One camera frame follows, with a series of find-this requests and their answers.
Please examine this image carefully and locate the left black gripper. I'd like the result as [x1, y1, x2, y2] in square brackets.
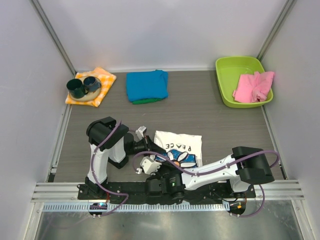
[126, 135, 166, 158]

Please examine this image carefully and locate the white printed t-shirt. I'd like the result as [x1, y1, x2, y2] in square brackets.
[154, 130, 203, 169]

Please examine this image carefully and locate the green plastic basin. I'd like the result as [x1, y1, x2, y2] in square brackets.
[215, 56, 274, 109]

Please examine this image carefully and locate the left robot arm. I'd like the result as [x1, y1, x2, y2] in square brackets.
[83, 116, 166, 200]

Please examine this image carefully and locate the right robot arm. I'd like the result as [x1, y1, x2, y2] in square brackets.
[145, 146, 280, 200]

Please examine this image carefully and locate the folded green t-shirt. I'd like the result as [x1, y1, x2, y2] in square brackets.
[131, 98, 163, 105]

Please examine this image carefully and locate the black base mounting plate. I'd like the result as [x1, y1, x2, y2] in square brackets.
[77, 181, 257, 204]

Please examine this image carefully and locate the folded blue t-shirt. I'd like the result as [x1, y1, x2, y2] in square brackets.
[126, 70, 169, 103]

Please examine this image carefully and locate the beige ceramic plate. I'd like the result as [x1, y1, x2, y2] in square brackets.
[68, 76, 102, 102]

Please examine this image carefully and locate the orange checkered cloth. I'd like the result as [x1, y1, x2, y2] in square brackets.
[65, 67, 117, 107]

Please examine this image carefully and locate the dark blue mug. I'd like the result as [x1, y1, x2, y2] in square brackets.
[83, 76, 102, 93]

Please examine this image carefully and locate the dark green mug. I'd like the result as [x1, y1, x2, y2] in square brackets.
[66, 78, 88, 99]

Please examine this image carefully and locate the pink t-shirt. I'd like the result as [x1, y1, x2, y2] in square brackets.
[232, 71, 275, 104]

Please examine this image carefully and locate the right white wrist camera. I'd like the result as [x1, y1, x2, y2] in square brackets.
[135, 156, 162, 175]

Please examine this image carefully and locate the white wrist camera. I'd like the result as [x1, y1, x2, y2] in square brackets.
[135, 156, 162, 175]
[135, 125, 147, 140]

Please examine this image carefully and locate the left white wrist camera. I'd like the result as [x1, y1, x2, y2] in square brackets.
[135, 125, 147, 140]

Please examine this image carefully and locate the white slotted cable duct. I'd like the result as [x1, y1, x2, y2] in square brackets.
[42, 201, 230, 213]

